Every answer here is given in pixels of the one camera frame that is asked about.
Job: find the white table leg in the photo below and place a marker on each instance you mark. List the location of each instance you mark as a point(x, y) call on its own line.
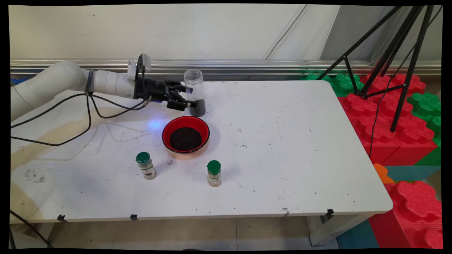
point(328, 231)

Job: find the green foam block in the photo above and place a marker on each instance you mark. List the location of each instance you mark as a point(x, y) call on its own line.
point(427, 106)
point(344, 84)

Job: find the black seeds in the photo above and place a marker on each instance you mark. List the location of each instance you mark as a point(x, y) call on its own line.
point(185, 138)
point(198, 108)

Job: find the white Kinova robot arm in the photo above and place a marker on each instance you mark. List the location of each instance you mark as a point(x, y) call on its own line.
point(53, 81)

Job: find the black tripod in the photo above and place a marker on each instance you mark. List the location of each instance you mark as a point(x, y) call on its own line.
point(402, 38)

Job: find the green-capped spice jar, light contents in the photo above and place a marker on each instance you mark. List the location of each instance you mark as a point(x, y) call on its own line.
point(214, 174)

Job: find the white wall conduit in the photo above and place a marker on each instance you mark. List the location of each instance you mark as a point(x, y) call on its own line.
point(286, 31)

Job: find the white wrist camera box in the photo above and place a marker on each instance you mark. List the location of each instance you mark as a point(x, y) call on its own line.
point(144, 63)

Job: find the green-capped spice jar, dark contents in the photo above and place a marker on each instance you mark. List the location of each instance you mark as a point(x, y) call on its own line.
point(147, 168)

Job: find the orange foam piece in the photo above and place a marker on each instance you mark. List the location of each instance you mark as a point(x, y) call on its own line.
point(382, 173)

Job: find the aluminium wall rail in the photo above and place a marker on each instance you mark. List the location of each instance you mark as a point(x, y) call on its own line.
point(247, 65)

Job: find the clear plastic jar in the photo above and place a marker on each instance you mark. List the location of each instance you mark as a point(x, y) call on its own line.
point(194, 84)

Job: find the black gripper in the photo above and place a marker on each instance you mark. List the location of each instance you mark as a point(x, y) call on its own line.
point(152, 90)

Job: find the red enamel bowl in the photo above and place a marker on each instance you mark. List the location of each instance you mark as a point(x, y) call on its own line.
point(169, 135)

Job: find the teal foam mat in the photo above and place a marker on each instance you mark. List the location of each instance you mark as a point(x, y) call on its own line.
point(413, 173)
point(356, 236)

